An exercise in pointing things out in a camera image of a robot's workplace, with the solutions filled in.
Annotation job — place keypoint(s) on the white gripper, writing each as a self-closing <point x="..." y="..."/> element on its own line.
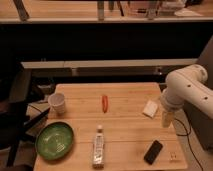
<point x="167" y="118"/>

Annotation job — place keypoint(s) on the white sponge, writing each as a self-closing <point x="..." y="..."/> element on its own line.
<point x="150" y="109"/>

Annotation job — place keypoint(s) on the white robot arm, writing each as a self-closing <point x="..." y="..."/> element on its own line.
<point x="186" y="84"/>

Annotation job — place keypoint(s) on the black phone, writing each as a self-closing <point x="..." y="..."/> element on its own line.
<point x="153" y="152"/>

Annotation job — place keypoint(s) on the red chili pepper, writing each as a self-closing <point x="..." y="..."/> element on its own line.
<point x="104" y="103"/>

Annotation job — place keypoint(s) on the green bowl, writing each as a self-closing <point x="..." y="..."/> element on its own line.
<point x="54" y="141"/>

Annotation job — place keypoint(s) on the long grey rail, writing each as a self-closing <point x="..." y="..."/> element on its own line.
<point x="108" y="63"/>

